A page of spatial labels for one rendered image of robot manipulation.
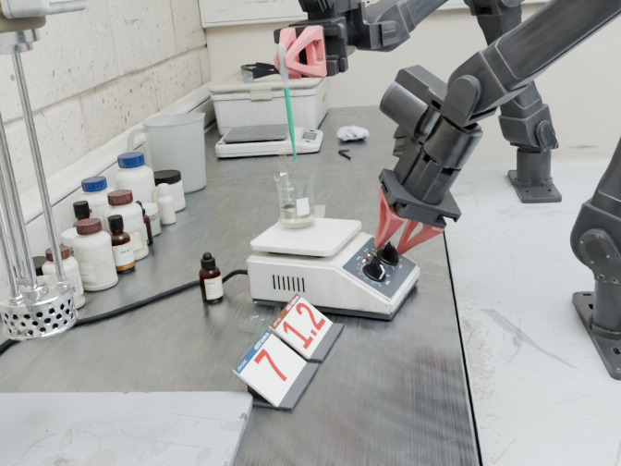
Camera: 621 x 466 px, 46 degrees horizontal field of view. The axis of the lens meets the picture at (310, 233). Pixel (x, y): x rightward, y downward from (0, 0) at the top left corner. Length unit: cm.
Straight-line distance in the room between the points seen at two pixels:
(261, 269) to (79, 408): 30
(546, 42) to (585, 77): 165
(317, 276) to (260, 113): 118
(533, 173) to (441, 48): 105
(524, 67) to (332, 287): 35
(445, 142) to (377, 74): 152
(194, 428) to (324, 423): 13
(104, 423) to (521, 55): 58
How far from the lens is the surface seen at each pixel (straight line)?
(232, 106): 208
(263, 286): 98
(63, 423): 80
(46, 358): 96
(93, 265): 112
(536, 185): 143
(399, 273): 98
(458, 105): 86
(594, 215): 84
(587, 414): 77
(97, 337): 99
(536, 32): 84
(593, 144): 253
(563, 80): 247
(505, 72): 85
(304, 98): 204
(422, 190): 93
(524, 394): 79
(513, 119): 139
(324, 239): 96
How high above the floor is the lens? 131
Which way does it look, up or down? 19 degrees down
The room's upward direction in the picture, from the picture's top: 5 degrees counter-clockwise
